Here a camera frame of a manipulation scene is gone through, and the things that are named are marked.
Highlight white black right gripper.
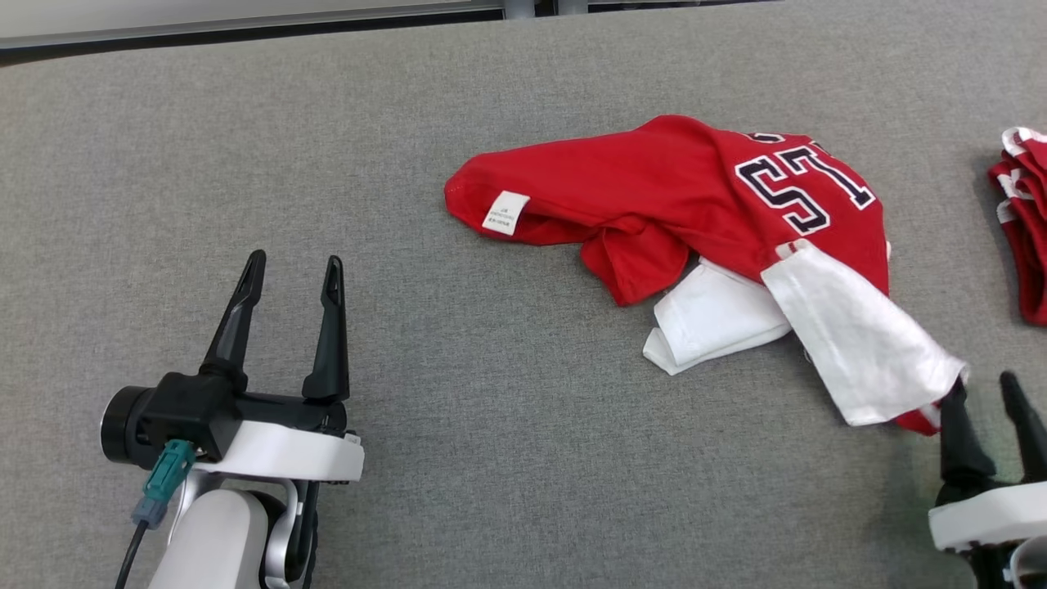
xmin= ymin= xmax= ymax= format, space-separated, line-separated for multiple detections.
xmin=928 ymin=371 xmax=1047 ymax=552

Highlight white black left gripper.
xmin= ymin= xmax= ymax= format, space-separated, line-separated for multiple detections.
xmin=195 ymin=250 xmax=366 ymax=483

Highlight red shorts with white stripe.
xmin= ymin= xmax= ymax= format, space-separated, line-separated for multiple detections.
xmin=987 ymin=127 xmax=1047 ymax=326

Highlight red basketball jersey white sleeves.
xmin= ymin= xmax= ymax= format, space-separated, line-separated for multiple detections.
xmin=444 ymin=115 xmax=970 ymax=436

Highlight white partition panel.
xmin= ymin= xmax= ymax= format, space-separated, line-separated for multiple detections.
xmin=0 ymin=0 xmax=506 ymax=48

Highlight teal left cable connector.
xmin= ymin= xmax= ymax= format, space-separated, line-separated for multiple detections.
xmin=131 ymin=439 xmax=197 ymax=530

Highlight black left camera cable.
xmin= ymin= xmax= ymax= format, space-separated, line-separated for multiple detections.
xmin=113 ymin=519 xmax=150 ymax=589

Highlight grey partition post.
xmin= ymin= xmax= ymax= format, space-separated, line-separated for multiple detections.
xmin=503 ymin=0 xmax=590 ymax=19

